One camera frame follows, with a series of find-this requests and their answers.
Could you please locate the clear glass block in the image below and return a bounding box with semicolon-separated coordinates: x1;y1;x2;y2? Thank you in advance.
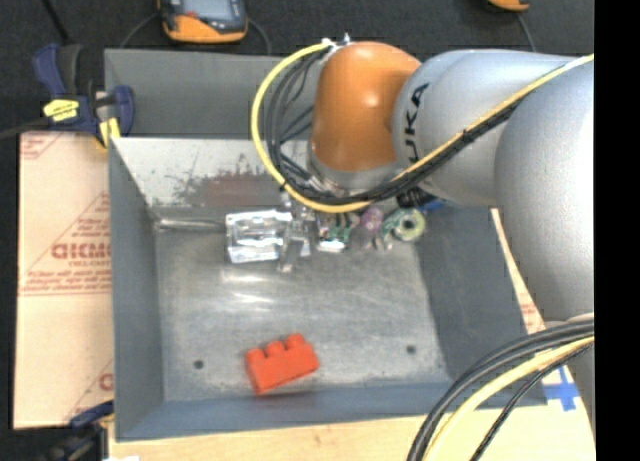
224;209;294;265

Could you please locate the grey metal bin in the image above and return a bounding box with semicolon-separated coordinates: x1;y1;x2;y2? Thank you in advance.
103;47;547;441

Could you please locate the purple and clear small object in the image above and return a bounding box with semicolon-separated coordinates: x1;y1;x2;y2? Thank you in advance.
357;205;385;251

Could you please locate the red toy brick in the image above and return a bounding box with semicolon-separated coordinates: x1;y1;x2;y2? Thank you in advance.
243;332;321;396

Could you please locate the green ring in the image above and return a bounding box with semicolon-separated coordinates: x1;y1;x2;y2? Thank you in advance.
381;206;427;245

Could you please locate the black cylinder on white bracket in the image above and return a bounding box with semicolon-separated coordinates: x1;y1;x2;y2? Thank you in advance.
394;187;432;210

